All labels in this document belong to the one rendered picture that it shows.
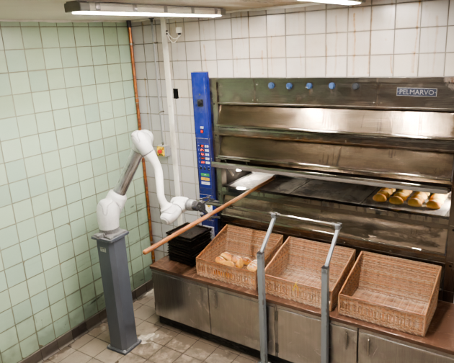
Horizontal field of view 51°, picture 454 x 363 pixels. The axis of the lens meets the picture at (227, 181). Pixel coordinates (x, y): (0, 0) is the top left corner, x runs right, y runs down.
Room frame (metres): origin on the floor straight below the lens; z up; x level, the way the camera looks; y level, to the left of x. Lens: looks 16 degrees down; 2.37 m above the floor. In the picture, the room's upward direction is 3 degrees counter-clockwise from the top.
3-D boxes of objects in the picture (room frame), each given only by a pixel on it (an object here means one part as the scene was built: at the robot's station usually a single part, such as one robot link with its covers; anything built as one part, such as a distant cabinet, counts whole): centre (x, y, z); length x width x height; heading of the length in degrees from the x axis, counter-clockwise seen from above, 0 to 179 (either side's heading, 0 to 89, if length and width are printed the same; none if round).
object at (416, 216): (3.42, -0.72, 1.16); 1.80 x 0.06 x 0.04; 56
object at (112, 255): (3.41, 0.92, 0.50); 0.21 x 0.21 x 1.00; 58
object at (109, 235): (3.39, 0.93, 1.03); 0.22 x 0.18 x 0.06; 148
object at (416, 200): (3.44, -1.43, 1.21); 0.61 x 0.48 x 0.06; 146
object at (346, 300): (2.84, -1.06, 0.72); 0.56 x 0.49 x 0.28; 56
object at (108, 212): (3.42, 0.92, 1.17); 0.18 x 0.16 x 0.22; 1
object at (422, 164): (3.40, -0.70, 1.54); 1.79 x 0.11 x 0.19; 56
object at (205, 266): (3.51, -0.07, 0.72); 0.56 x 0.49 x 0.28; 56
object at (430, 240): (3.40, -0.70, 1.02); 1.79 x 0.11 x 0.19; 56
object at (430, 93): (3.42, -0.72, 1.99); 1.80 x 0.08 x 0.21; 56
